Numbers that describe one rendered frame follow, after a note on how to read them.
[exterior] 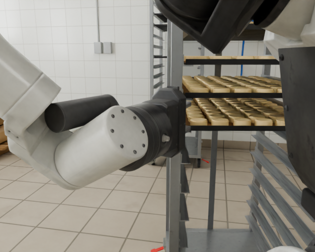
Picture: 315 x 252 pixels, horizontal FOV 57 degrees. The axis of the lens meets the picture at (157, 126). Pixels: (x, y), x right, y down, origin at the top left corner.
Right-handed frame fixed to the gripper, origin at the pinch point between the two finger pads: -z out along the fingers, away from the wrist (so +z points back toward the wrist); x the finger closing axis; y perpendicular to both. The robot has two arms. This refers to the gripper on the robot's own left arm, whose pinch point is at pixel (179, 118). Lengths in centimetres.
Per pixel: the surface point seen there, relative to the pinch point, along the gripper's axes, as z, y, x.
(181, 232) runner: -29, 13, -45
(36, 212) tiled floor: -66, 142, -95
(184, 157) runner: -26.6, 11.5, -17.9
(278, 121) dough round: -39.6, -11.9, -6.9
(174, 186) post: -21.0, 11.6, -25.2
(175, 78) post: -20.8, 11.7, 5.7
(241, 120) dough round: -34.8, -2.6, -6.6
